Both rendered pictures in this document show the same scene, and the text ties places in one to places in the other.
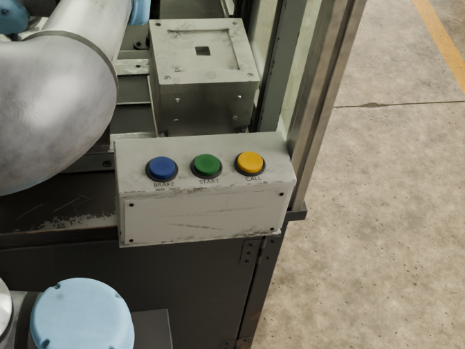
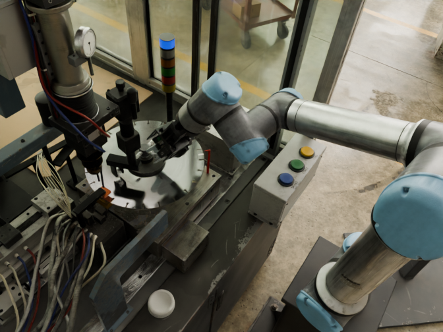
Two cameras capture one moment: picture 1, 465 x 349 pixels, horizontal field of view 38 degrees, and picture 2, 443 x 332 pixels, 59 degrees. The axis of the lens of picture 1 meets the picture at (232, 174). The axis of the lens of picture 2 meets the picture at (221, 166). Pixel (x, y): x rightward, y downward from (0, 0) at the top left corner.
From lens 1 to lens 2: 80 cm
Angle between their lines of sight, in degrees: 27
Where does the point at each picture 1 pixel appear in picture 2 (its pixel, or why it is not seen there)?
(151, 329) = (326, 248)
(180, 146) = (277, 165)
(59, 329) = not seen: hidden behind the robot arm
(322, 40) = (331, 79)
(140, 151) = (268, 179)
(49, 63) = not seen: outside the picture
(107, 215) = (255, 221)
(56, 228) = (245, 244)
